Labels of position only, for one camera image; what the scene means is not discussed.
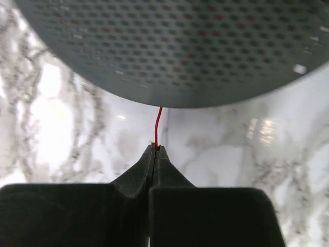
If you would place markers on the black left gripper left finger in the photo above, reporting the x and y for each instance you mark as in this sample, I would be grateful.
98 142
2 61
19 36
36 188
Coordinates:
87 214

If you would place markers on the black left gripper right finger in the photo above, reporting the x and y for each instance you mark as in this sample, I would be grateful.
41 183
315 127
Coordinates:
181 214

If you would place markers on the black cable spool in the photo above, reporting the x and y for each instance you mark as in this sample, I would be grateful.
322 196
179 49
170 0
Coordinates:
184 54

